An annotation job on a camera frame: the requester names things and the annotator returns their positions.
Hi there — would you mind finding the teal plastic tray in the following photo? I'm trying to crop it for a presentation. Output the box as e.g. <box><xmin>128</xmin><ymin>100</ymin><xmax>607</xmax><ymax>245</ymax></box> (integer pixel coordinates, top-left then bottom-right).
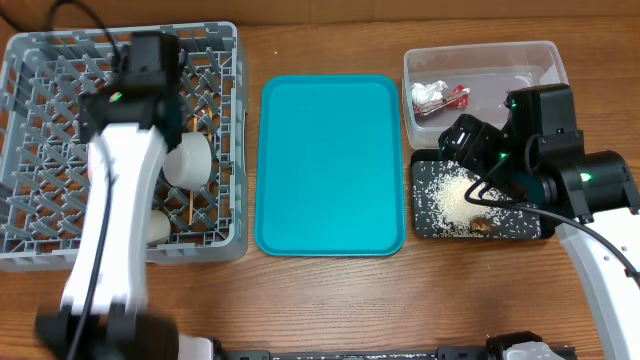
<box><xmin>254</xmin><ymin>75</ymin><xmax>406</xmax><ymax>257</ymax></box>

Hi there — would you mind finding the clear plastic bin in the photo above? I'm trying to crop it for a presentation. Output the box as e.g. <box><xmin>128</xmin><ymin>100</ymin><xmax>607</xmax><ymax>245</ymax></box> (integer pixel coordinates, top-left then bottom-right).
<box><xmin>402</xmin><ymin>41</ymin><xmax>569</xmax><ymax>149</ymax></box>

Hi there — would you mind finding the grey bowl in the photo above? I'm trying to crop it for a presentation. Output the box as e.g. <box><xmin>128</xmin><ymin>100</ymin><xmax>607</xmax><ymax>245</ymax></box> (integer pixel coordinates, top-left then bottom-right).
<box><xmin>162</xmin><ymin>132</ymin><xmax>213</xmax><ymax>192</ymax></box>

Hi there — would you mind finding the grey dishwasher rack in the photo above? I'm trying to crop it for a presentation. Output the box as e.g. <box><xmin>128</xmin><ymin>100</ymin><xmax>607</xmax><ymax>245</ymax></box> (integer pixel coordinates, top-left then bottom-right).
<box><xmin>1</xmin><ymin>21</ymin><xmax>249</xmax><ymax>272</ymax></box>

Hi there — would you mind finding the white tissue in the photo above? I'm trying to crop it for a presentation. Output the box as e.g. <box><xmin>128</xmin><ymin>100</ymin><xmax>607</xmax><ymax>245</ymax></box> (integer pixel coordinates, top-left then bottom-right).
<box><xmin>410</xmin><ymin>80</ymin><xmax>448</xmax><ymax>106</ymax></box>

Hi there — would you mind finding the wooden chopstick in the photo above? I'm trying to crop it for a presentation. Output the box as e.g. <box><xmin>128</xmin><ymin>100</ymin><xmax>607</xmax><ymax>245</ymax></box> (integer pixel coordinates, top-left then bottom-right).
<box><xmin>188</xmin><ymin>116</ymin><xmax>198</xmax><ymax>226</ymax></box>
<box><xmin>207</xmin><ymin>110</ymin><xmax>215</xmax><ymax>143</ymax></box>

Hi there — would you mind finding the black tray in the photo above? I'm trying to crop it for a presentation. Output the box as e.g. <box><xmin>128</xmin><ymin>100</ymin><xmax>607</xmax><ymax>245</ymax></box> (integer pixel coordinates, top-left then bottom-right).
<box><xmin>410</xmin><ymin>148</ymin><xmax>557</xmax><ymax>240</ymax></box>

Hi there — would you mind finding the white paper cup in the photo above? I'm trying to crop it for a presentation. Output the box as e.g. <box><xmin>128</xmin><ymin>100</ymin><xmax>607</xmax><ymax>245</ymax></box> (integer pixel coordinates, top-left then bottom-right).
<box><xmin>147</xmin><ymin>210</ymin><xmax>171</xmax><ymax>247</ymax></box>

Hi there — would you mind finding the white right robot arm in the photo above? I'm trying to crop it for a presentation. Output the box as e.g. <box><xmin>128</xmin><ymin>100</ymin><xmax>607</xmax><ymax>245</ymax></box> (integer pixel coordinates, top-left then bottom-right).
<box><xmin>438</xmin><ymin>83</ymin><xmax>639</xmax><ymax>359</ymax></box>

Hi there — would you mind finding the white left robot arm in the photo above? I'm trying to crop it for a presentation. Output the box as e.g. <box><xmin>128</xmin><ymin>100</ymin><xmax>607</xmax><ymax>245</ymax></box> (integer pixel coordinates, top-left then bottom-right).
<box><xmin>34</xmin><ymin>31</ymin><xmax>220</xmax><ymax>359</ymax></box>

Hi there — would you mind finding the red snack wrapper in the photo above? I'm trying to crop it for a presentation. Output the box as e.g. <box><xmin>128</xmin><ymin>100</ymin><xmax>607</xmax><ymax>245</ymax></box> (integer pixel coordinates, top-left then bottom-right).
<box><xmin>412</xmin><ymin>85</ymin><xmax>470</xmax><ymax>116</ymax></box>

